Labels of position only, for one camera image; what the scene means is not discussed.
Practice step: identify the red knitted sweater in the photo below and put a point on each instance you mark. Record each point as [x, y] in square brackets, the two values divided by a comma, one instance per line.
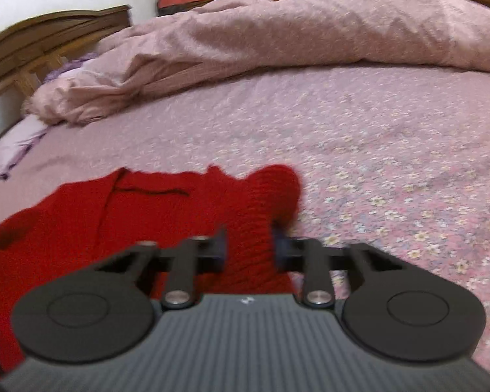
[106, 220]

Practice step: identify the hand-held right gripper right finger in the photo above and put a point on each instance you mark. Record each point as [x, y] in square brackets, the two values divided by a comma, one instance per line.
[278, 249]

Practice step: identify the pink floral bed sheet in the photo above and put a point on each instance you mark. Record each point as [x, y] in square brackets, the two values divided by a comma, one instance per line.
[310, 130]

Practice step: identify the wooden headboard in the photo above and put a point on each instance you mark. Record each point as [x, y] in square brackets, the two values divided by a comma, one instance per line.
[36, 36]

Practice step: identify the pink floral duvet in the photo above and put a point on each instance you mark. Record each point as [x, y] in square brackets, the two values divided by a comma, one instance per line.
[294, 32]

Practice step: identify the lavender pillow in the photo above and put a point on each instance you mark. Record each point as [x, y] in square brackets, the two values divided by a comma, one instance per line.
[18, 139]

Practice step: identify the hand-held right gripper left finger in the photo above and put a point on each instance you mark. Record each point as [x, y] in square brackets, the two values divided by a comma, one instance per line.
[221, 251]

